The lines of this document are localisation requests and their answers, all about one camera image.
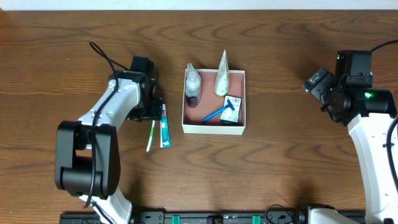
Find green white toothbrush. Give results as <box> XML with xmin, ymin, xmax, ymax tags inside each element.
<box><xmin>146</xmin><ymin>120</ymin><xmax>156</xmax><ymax>152</ymax></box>

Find teal white toothpaste tube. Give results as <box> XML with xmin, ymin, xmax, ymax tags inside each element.
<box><xmin>160</xmin><ymin>104</ymin><xmax>172</xmax><ymax>148</ymax></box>

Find clear spray bottle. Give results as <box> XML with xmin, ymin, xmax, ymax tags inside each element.
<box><xmin>185</xmin><ymin>63</ymin><xmax>201</xmax><ymax>108</ymax></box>

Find white cosmetic tube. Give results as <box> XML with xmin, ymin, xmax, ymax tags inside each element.
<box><xmin>214</xmin><ymin>50</ymin><xmax>229</xmax><ymax>96</ymax></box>

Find blue disposable razor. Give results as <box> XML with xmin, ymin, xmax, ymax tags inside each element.
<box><xmin>202</xmin><ymin>98</ymin><xmax>234</xmax><ymax>123</ymax></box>

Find green white soap box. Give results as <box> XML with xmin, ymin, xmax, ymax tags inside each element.
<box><xmin>220</xmin><ymin>96</ymin><xmax>242</xmax><ymax>124</ymax></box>

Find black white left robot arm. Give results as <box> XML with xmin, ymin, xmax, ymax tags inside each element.
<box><xmin>55</xmin><ymin>68</ymin><xmax>162</xmax><ymax>223</ymax></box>

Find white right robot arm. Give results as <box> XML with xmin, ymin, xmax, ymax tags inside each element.
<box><xmin>303</xmin><ymin>68</ymin><xmax>397</xmax><ymax>223</ymax></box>

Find white box with pink interior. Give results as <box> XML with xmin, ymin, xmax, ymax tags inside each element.
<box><xmin>182</xmin><ymin>69</ymin><xmax>246</xmax><ymax>136</ymax></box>

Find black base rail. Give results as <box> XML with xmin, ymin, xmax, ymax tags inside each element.
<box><xmin>59</xmin><ymin>210</ymin><xmax>295</xmax><ymax>224</ymax></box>

